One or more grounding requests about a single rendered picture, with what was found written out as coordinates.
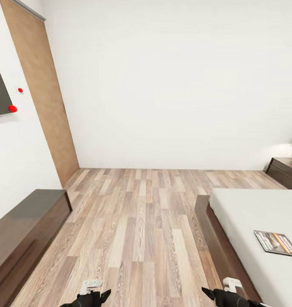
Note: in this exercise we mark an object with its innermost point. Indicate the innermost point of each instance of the hardback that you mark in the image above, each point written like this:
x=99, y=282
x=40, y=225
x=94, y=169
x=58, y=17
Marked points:
x=274, y=242

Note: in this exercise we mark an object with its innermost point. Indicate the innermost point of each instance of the nightstand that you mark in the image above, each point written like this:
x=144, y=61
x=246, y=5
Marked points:
x=280, y=169

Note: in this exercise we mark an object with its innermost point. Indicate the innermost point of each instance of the bed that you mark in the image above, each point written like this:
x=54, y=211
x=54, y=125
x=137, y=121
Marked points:
x=228, y=218

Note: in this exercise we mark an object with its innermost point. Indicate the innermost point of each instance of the electric switch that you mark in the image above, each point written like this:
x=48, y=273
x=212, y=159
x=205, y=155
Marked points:
x=19, y=89

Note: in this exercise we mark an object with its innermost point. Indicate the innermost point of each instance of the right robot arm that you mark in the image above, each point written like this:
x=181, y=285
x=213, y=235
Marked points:
x=229, y=296

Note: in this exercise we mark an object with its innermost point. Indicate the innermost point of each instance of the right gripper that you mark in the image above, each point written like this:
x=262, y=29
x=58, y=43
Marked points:
x=222, y=298

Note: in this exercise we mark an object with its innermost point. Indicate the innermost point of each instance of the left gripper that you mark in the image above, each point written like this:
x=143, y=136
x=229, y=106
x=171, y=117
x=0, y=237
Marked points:
x=94, y=299

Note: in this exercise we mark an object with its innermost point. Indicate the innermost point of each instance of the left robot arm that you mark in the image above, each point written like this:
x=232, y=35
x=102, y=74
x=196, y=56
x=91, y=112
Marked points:
x=87, y=298

